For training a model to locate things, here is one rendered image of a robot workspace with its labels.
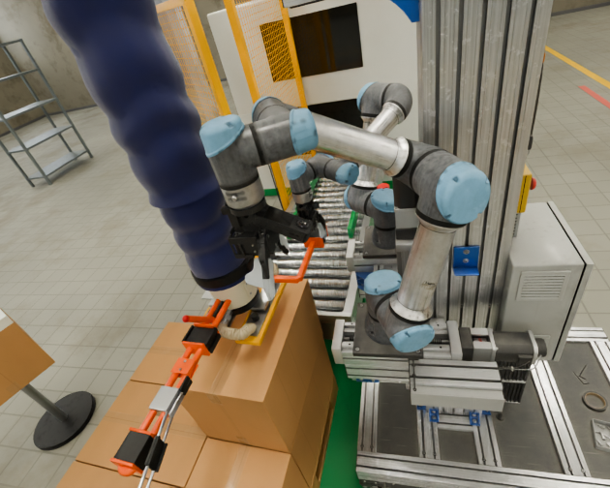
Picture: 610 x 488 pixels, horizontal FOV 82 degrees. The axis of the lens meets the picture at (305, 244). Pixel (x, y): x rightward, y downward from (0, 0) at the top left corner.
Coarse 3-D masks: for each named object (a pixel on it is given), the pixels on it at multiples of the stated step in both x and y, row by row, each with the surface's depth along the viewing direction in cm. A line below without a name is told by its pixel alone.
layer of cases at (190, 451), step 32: (160, 352) 199; (320, 352) 183; (128, 384) 186; (160, 384) 183; (320, 384) 183; (128, 416) 171; (320, 416) 182; (96, 448) 161; (192, 448) 152; (224, 448) 149; (256, 448) 146; (64, 480) 152; (96, 480) 150; (128, 480) 147; (160, 480) 144; (192, 480) 141; (224, 480) 139; (256, 480) 136; (288, 480) 138
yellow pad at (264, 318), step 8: (280, 288) 144; (280, 296) 142; (272, 304) 138; (256, 312) 132; (264, 312) 135; (272, 312) 135; (248, 320) 133; (256, 320) 132; (264, 320) 132; (264, 328) 129; (256, 336) 127; (248, 344) 127; (256, 344) 125
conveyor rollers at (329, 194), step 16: (320, 192) 314; (336, 192) 301; (320, 208) 292; (336, 208) 280; (336, 224) 265; (288, 240) 262; (336, 240) 251; (288, 256) 247; (304, 256) 243; (320, 256) 239; (336, 256) 236; (288, 272) 232; (320, 272) 225; (336, 272) 221; (320, 304) 203; (336, 304) 200
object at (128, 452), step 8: (136, 432) 92; (144, 432) 92; (128, 440) 91; (136, 440) 91; (144, 440) 90; (152, 440) 92; (120, 448) 90; (128, 448) 89; (136, 448) 89; (144, 448) 89; (120, 456) 88; (128, 456) 88; (136, 456) 87; (144, 456) 89; (120, 464) 87; (128, 464) 86; (136, 464) 87
